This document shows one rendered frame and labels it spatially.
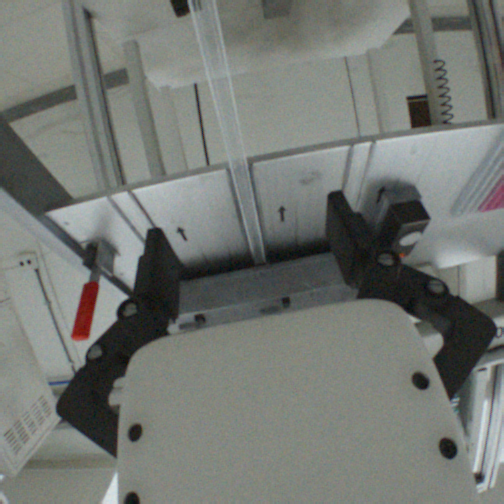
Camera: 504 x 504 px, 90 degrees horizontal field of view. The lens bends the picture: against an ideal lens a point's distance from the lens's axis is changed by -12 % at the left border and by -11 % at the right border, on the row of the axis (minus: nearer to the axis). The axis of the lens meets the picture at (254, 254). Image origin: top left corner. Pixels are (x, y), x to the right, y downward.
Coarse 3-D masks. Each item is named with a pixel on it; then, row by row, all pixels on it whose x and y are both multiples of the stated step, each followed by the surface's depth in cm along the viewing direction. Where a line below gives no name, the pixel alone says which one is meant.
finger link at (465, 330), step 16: (416, 304) 11; (448, 304) 10; (464, 304) 10; (432, 320) 11; (448, 320) 10; (464, 320) 10; (480, 320) 10; (448, 336) 10; (464, 336) 9; (480, 336) 9; (448, 352) 9; (464, 352) 9; (480, 352) 9; (448, 368) 9; (464, 368) 9; (448, 384) 8
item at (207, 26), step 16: (192, 0) 13; (208, 0) 13; (192, 16) 13; (208, 16) 13; (208, 32) 14; (208, 48) 15; (224, 48) 15; (208, 64) 16; (224, 64) 16; (208, 80) 17; (224, 80) 17; (224, 96) 18; (224, 112) 19; (224, 128) 20; (224, 144) 21; (240, 144) 21; (240, 160) 22; (240, 176) 24; (240, 192) 25; (256, 224) 30; (256, 240) 32; (256, 256) 35
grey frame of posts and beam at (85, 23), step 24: (480, 0) 40; (72, 24) 41; (480, 24) 42; (72, 48) 42; (96, 48) 44; (480, 48) 44; (96, 72) 43; (480, 72) 46; (96, 96) 43; (96, 120) 44; (96, 168) 46; (120, 168) 48; (432, 336) 50; (480, 456) 65
